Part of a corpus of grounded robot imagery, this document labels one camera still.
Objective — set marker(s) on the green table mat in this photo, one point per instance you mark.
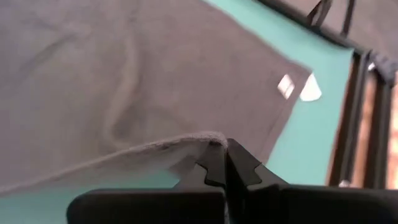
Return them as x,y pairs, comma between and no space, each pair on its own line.
311,140

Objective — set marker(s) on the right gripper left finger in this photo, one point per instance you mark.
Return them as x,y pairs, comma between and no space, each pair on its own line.
155,207

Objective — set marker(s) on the grey terry towel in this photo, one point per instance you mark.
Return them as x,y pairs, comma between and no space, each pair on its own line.
140,77

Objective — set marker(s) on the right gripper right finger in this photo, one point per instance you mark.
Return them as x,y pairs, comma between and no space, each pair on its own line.
311,207

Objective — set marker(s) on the black aluminium table frame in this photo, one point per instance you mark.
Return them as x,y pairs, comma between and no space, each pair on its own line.
349,124

